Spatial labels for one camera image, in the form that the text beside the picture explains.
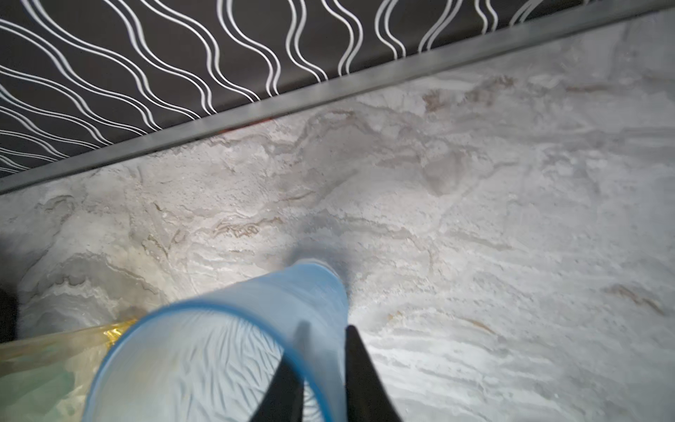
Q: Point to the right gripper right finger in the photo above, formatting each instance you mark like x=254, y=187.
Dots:
x=366, y=398

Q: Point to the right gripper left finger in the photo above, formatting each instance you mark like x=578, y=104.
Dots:
x=284, y=398

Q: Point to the tall yellow plastic cup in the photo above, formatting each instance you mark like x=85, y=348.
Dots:
x=47, y=378

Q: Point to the tall blue plastic cup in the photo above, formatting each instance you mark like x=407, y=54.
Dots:
x=213, y=357

